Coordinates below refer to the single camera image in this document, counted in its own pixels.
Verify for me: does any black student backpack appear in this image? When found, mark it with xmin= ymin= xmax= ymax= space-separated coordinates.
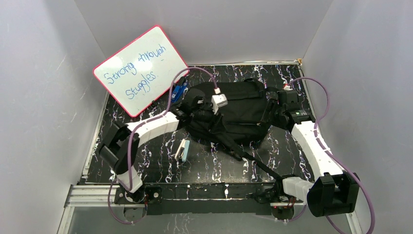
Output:
xmin=186 ymin=78 xmax=281 ymax=179

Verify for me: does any blue stapler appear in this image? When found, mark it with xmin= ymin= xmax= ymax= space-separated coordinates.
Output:
xmin=171 ymin=77 xmax=188 ymax=103

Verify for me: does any white eraser block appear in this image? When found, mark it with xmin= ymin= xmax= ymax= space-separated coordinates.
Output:
xmin=174 ymin=139 xmax=190 ymax=162

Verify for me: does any pink framed whiteboard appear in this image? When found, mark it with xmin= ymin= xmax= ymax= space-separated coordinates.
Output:
xmin=93 ymin=25 xmax=188 ymax=117

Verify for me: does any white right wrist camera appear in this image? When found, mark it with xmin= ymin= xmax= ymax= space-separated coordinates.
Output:
xmin=283 ymin=84 xmax=292 ymax=91

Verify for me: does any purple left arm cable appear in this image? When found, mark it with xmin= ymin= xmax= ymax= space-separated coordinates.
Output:
xmin=107 ymin=67 xmax=220 ymax=226

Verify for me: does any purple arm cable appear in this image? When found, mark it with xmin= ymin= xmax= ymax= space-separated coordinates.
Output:
xmin=287 ymin=77 xmax=376 ymax=234
xmin=107 ymin=67 xmax=220 ymax=226

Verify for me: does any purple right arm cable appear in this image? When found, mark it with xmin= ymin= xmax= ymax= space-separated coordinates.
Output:
xmin=287 ymin=77 xmax=376 ymax=234

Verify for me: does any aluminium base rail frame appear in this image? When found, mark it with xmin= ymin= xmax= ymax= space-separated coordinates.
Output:
xmin=57 ymin=182 xmax=364 ymax=234

